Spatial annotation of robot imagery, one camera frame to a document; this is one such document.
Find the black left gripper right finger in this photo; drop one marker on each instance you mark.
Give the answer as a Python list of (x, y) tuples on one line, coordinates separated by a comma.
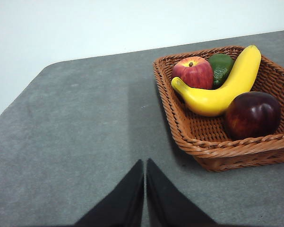
[(167, 203)]

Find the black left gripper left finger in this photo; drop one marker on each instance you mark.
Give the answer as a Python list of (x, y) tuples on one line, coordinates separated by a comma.
[(123, 203)]

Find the dark red plum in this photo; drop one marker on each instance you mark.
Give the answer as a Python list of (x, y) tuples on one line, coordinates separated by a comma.
[(252, 116)]

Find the brown wicker basket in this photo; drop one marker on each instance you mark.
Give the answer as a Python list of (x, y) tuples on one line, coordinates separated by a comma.
[(226, 151)]

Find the yellow banana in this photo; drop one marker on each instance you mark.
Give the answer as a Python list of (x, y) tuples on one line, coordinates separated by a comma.
[(217, 101)]

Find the red apple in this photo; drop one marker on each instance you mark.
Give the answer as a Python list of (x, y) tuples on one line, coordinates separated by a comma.
[(195, 73)]

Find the green avocado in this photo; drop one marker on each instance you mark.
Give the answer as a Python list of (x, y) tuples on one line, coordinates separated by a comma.
[(221, 68)]

